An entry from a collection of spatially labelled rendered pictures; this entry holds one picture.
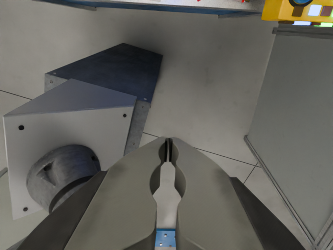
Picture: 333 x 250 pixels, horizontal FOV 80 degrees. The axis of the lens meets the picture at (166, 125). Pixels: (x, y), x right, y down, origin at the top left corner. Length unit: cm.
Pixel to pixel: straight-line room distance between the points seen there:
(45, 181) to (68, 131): 10
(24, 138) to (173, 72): 128
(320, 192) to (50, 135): 107
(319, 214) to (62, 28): 184
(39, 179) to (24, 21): 150
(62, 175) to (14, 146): 10
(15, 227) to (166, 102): 143
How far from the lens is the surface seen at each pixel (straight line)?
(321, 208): 117
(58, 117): 44
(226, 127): 180
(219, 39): 158
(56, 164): 45
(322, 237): 120
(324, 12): 56
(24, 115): 42
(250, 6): 72
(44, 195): 46
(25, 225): 192
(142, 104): 59
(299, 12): 53
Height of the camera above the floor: 154
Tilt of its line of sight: 63 degrees down
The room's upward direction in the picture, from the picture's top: 177 degrees counter-clockwise
